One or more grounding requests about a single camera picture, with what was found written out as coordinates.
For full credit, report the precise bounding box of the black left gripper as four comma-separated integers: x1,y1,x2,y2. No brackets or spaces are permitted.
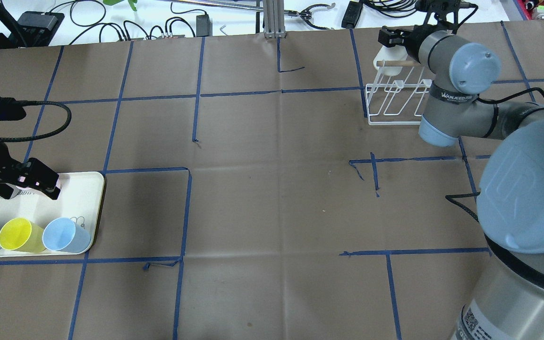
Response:
0,142,61,200

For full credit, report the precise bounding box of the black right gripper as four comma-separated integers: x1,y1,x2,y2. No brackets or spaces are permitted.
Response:
378,26,431,57

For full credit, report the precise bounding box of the pale cream cup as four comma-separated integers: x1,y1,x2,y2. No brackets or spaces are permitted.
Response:
374,46,408,76

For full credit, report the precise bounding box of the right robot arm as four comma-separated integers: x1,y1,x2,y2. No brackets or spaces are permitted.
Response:
0,29,505,340

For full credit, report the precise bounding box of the yellow cup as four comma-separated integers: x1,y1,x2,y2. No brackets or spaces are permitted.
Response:
0,217,46,253

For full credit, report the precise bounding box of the cream bunny tray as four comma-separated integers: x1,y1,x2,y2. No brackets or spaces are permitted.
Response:
0,171,105,258

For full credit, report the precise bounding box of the black power adapter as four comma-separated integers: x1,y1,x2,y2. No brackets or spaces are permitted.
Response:
340,0,363,29

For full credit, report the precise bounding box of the grabber reach tool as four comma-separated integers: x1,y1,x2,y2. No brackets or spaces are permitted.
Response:
174,0,335,30

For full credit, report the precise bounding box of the coiled black cable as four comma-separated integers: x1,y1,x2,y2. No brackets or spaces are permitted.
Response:
362,0,424,13

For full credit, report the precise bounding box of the white wire cup rack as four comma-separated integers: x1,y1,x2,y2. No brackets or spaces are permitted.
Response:
365,59,434,126

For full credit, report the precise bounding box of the aluminium frame post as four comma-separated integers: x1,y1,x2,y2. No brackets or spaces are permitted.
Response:
263,0,286,38

